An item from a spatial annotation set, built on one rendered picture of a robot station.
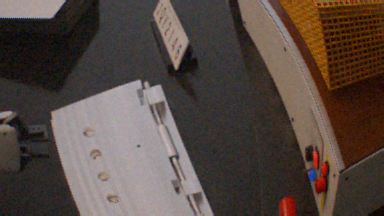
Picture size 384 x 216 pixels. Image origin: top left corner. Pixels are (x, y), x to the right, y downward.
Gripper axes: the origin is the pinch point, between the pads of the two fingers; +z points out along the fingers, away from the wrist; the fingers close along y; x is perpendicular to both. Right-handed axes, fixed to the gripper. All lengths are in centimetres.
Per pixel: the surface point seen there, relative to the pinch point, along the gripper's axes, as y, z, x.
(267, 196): 11.6, 36.1, 4.1
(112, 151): 11.9, 16.7, -9.6
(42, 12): 7.7, 5.7, -46.3
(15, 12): 10, -2, -53
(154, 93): 10.3, 25.5, -18.8
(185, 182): 10.4, 24.9, -1.1
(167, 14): 8.0, 30.9, -35.2
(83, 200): 13.8, 8.3, -0.4
